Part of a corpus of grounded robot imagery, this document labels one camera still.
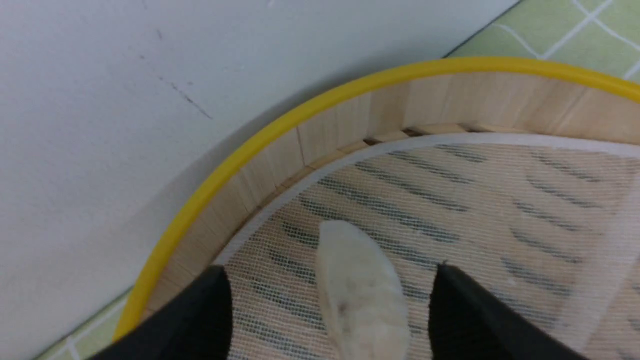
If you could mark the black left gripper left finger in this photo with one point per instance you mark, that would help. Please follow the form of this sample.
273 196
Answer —
195 325

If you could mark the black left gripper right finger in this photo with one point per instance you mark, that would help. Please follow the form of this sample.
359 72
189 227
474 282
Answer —
467 322

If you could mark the white steamed dumpling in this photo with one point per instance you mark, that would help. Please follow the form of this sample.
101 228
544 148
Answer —
360 295

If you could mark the white mesh steamer liner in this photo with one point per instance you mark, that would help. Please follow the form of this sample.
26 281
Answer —
549 225

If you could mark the bamboo steamer basket yellow rim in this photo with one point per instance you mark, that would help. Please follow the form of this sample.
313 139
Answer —
598 115

